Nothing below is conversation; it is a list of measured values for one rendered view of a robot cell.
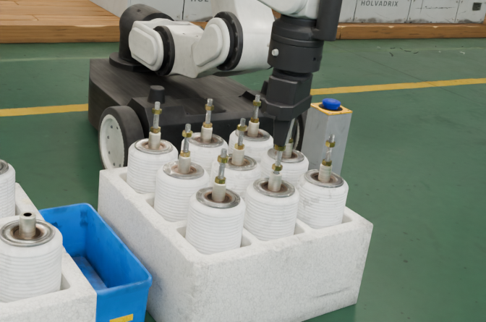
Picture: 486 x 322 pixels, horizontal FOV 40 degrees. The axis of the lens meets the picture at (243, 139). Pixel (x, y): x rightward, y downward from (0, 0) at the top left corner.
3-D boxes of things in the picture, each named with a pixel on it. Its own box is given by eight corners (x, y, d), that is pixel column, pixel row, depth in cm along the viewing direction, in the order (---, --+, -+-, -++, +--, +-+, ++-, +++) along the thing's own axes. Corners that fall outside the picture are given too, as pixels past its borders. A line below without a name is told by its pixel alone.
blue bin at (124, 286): (32, 264, 131) (33, 210, 127) (86, 253, 137) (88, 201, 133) (89, 356, 108) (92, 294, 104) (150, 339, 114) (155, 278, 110)
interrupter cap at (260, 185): (301, 197, 117) (302, 194, 116) (262, 200, 114) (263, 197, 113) (283, 179, 123) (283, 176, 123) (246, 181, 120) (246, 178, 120)
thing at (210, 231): (188, 270, 123) (198, 181, 117) (239, 281, 122) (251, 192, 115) (172, 298, 114) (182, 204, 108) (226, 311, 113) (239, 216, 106)
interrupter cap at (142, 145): (147, 158, 124) (148, 155, 124) (126, 144, 129) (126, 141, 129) (181, 152, 129) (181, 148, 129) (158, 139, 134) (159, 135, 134)
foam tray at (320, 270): (95, 247, 140) (99, 169, 133) (246, 216, 161) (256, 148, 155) (186, 360, 110) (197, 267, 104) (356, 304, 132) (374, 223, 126)
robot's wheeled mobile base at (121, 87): (53, 102, 214) (56, -2, 202) (194, 93, 241) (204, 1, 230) (132, 184, 165) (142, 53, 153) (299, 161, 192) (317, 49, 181)
